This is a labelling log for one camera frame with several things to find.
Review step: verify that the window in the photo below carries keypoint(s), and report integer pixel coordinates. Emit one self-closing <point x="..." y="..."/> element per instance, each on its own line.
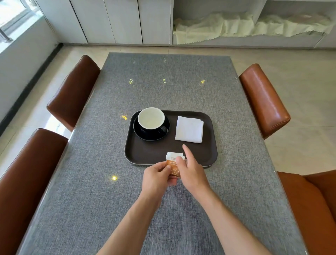
<point x="15" y="13"/>

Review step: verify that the dark brown tray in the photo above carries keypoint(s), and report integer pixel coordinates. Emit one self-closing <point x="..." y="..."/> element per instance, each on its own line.
<point x="147" y="152"/>

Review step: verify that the grey fabric tablecloth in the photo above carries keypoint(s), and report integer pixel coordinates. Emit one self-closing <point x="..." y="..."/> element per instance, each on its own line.
<point x="170" y="78"/>

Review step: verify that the black saucer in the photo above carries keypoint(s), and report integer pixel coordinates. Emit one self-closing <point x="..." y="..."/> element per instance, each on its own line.
<point x="149" y="137"/>

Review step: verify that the person's right forearm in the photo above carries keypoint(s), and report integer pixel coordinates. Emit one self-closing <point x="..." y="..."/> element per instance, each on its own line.
<point x="231" y="228"/>

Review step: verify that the person's left hand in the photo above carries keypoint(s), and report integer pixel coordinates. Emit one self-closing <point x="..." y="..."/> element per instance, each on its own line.
<point x="155" y="181"/>

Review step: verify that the white cloth napkin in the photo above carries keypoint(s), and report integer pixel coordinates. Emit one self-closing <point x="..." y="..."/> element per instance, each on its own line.
<point x="189" y="130"/>

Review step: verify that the person's right hand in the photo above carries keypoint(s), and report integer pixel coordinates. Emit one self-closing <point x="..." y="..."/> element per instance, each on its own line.
<point x="194" y="177"/>

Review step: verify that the cream crumpled cloth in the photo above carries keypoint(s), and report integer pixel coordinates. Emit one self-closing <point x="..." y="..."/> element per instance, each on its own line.
<point x="291" y="26"/>
<point x="210" y="29"/>

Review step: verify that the brown leather chair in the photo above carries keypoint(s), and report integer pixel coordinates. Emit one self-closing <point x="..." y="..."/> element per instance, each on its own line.
<point x="29" y="189"/>
<point x="73" y="92"/>
<point x="312" y="210"/>
<point x="265" y="99"/>

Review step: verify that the black cup white inside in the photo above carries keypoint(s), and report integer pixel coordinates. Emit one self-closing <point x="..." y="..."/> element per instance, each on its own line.
<point x="151" y="118"/>

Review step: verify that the person's left forearm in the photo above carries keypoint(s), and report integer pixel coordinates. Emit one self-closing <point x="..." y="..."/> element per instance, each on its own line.
<point x="128" y="228"/>

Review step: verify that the metal window railing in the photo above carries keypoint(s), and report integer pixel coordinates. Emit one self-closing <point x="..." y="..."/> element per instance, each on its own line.
<point x="5" y="36"/>

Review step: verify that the white cabinet with counter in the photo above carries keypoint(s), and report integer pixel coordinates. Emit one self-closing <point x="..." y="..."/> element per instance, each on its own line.
<point x="126" y="21"/>

